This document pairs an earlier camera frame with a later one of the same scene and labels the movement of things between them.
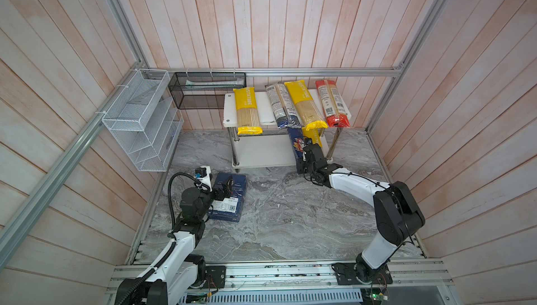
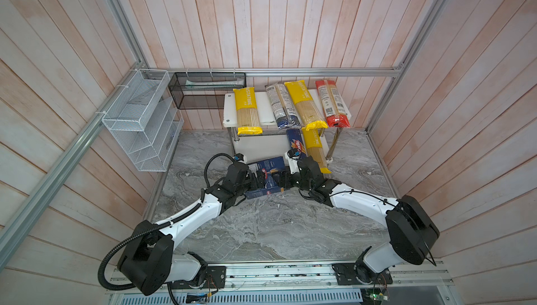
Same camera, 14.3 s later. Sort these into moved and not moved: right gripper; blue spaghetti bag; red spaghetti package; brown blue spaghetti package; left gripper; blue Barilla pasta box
Moved: blue Barilla pasta box; left gripper; right gripper
Not moved: blue spaghetti bag; brown blue spaghetti package; red spaghetti package
